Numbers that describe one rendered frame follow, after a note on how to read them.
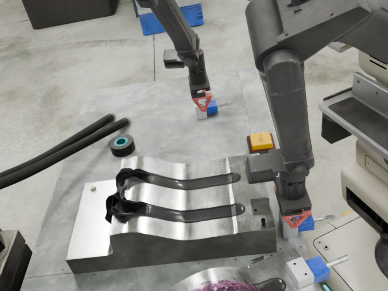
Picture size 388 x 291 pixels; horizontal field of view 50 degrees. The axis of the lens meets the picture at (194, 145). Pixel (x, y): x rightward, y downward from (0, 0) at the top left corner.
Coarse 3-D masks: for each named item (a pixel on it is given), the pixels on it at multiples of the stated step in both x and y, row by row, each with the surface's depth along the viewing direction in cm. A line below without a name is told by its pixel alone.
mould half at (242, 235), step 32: (128, 160) 111; (160, 160) 112; (224, 160) 112; (96, 192) 114; (128, 192) 102; (160, 192) 103; (192, 192) 105; (224, 192) 103; (256, 192) 101; (96, 224) 105; (128, 224) 94; (160, 224) 96; (192, 224) 97; (224, 224) 96; (256, 224) 94; (96, 256) 97; (128, 256) 98; (160, 256) 98; (192, 256) 98; (224, 256) 98
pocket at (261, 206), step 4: (252, 200) 100; (256, 200) 100; (260, 200) 100; (264, 200) 100; (268, 200) 100; (252, 204) 101; (256, 204) 101; (260, 204) 101; (264, 204) 101; (268, 204) 100; (252, 208) 101; (256, 208) 101; (260, 208) 101; (264, 208) 100; (268, 208) 99; (252, 212) 100; (256, 212) 100; (260, 212) 100; (264, 212) 99; (268, 212) 98
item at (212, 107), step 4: (200, 100) 143; (212, 100) 144; (200, 104) 141; (204, 104) 141; (212, 104) 142; (216, 104) 142; (220, 104) 143; (224, 104) 143; (228, 104) 143; (232, 104) 143; (196, 108) 140; (208, 108) 141; (212, 108) 142; (216, 108) 142; (196, 112) 141; (200, 112) 142; (204, 112) 142; (208, 112) 142; (212, 112) 143; (216, 112) 143; (196, 116) 144; (200, 116) 143; (204, 116) 143
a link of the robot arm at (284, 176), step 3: (276, 174) 87; (279, 174) 90; (282, 174) 88; (285, 174) 87; (288, 174) 87; (282, 177) 89; (285, 177) 88; (288, 177) 87; (300, 177) 87; (303, 177) 88; (285, 180) 88; (288, 180) 88; (291, 180) 87; (294, 180) 87; (297, 180) 87; (300, 180) 88
